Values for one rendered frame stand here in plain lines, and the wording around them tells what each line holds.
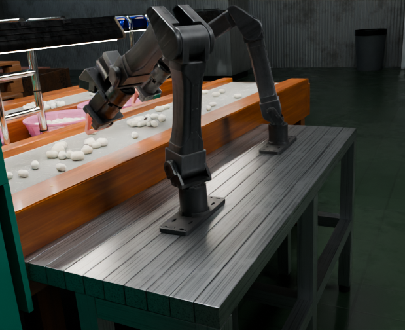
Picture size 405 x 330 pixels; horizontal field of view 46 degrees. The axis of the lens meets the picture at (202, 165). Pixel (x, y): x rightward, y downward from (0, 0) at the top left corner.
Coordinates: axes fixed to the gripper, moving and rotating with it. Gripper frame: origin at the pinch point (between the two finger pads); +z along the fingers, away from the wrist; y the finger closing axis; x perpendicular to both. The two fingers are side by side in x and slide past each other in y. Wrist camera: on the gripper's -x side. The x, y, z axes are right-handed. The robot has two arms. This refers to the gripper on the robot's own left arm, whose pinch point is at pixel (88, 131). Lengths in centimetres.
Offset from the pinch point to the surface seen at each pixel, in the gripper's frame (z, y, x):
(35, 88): 17.3, -10.8, -26.9
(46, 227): -6.4, 33.6, 20.0
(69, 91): 74, -84, -56
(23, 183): 5.8, 22.5, 5.0
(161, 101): 22, -70, -11
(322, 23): 132, -809, -110
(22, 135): 50, -23, -28
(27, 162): 16.1, 9.9, -3.8
